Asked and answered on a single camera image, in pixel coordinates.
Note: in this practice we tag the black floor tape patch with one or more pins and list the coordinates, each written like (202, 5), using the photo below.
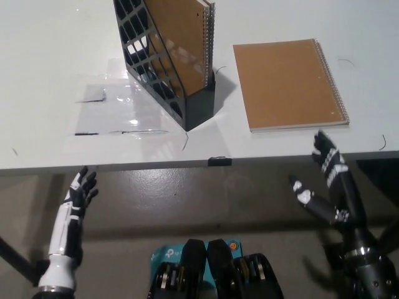
(42, 271)
(332, 252)

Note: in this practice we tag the black and white right hand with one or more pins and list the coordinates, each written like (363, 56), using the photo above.
(349, 202)

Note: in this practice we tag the white and black left hand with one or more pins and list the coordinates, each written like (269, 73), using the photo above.
(67, 230)

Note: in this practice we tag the black table edge clip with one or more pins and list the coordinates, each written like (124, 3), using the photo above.
(220, 161)

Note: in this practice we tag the brown spiral notebook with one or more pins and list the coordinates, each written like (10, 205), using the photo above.
(184, 37)
(286, 84)

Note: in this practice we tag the black table frame bar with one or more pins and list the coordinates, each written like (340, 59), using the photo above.
(380, 169)

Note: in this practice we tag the black table leg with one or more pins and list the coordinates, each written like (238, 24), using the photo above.
(18, 258)
(389, 236)

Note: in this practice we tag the transparent plastic sheet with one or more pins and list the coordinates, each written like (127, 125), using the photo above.
(106, 115)

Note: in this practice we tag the teal printed box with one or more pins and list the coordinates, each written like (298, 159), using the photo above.
(170, 253)

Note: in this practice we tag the black lattice book holder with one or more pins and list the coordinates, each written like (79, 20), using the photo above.
(199, 106)

